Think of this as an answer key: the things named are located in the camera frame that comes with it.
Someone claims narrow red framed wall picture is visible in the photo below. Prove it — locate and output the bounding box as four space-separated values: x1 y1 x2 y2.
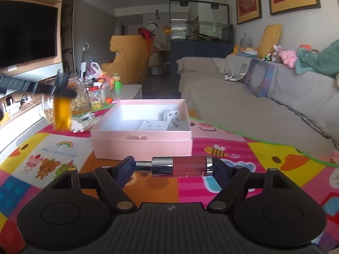
234 0 263 25

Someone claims red lip gloss tube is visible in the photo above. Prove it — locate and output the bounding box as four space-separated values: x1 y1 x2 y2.
136 156 214 178

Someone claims grey sofa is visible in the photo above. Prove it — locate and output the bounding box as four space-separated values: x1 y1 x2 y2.
176 40 339 164

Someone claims dark blue cabinet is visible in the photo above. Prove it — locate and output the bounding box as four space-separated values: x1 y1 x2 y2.
169 40 235 62

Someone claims colourful cartoon play mat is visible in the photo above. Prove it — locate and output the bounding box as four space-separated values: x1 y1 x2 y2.
0 108 339 254

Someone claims red lid plastic jar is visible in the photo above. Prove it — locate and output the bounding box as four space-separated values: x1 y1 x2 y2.
88 86 103 109

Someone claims teal cloth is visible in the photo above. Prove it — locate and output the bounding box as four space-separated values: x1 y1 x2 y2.
295 40 339 78

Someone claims yellow pillow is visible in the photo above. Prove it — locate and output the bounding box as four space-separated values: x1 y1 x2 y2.
257 24 282 59

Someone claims pink plastic toy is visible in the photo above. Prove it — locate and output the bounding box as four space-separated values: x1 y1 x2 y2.
93 71 113 88

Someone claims pink cardboard box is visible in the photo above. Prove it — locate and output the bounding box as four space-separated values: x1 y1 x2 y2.
91 99 193 161

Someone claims orange bottle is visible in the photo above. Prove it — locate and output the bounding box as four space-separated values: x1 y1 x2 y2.
52 95 72 132

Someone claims white stick vacuum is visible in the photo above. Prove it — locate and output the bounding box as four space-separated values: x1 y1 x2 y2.
79 42 89 79

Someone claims white plastic bag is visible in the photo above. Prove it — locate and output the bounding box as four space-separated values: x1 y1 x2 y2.
90 61 103 78

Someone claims glass jar of nuts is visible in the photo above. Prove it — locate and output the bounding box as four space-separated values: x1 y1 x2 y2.
40 77 91 124

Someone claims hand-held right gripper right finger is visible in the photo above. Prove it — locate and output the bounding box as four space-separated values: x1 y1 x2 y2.
207 157 292 213

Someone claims yellow armchair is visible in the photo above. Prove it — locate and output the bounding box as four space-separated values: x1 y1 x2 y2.
101 34 159 85

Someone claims red ribbon decoration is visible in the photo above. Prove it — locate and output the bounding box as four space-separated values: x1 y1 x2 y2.
137 28 155 40

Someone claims white coffee table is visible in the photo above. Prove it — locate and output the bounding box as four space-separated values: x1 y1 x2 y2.
120 84 143 100

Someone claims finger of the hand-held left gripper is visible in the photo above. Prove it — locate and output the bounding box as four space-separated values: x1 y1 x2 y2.
50 86 78 99
37 71 73 94

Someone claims green toy bottle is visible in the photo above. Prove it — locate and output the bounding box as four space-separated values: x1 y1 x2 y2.
113 73 123 96

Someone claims purple printed board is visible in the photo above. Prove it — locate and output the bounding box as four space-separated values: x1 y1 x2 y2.
242 58 277 98

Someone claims clear plastic packet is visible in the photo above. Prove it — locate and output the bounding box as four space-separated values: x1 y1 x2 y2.
71 112 96 133

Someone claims pink plush toy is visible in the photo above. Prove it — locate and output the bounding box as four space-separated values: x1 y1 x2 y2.
281 50 300 69

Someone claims black television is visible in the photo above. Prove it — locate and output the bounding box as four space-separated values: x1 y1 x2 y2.
0 0 58 70

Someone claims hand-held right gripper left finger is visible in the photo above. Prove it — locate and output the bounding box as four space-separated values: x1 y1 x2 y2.
48 156 137 213

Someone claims yellow plush toy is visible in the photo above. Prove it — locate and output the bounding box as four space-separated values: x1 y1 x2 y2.
230 45 258 57

